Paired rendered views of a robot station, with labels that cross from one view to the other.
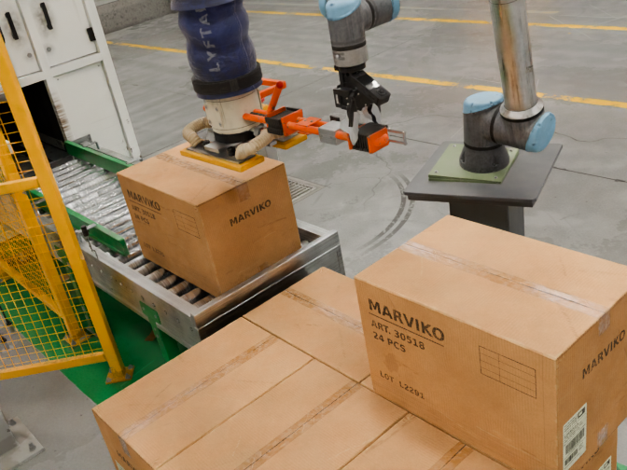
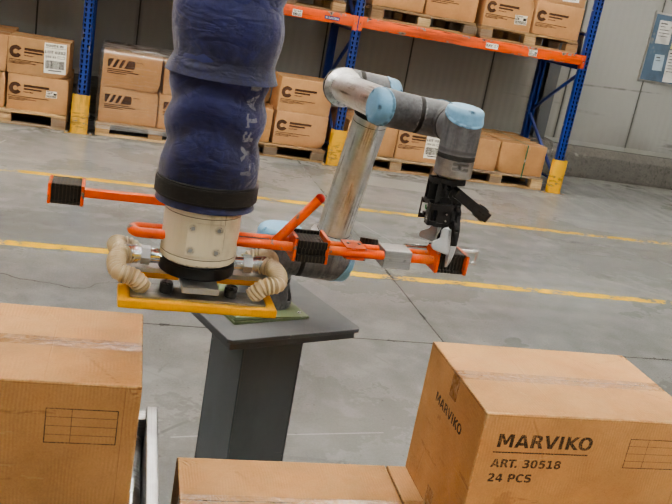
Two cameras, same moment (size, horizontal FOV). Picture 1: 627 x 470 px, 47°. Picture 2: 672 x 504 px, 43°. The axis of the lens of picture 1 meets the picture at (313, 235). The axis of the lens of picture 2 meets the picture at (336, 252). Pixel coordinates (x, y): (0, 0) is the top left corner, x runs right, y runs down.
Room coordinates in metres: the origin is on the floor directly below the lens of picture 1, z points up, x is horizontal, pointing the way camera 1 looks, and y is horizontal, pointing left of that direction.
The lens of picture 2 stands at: (1.37, 1.75, 1.81)
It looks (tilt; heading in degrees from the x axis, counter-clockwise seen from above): 17 degrees down; 292
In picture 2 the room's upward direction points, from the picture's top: 10 degrees clockwise
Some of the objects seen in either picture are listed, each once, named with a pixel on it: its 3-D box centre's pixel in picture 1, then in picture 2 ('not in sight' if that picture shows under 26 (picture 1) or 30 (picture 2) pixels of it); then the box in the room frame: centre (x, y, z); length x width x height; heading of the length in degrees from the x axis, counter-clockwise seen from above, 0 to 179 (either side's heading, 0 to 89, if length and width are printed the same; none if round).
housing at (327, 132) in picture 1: (334, 132); (393, 256); (1.96, -0.12, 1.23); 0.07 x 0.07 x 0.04; 39
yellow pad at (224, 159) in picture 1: (219, 151); (198, 294); (2.26, 0.25, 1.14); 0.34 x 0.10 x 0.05; 39
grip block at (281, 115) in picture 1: (285, 120); (307, 245); (2.13, 0.02, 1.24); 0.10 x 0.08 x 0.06; 129
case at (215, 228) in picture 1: (209, 213); (2, 415); (2.65, 0.39, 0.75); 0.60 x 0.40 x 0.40; 37
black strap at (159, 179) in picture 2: (228, 76); (206, 185); (2.32, 0.17, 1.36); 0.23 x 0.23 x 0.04
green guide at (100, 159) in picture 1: (134, 168); not in sight; (3.74, 0.88, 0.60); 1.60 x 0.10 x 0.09; 36
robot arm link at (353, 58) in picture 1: (349, 55); (453, 168); (1.88, -0.18, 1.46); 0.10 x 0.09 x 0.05; 128
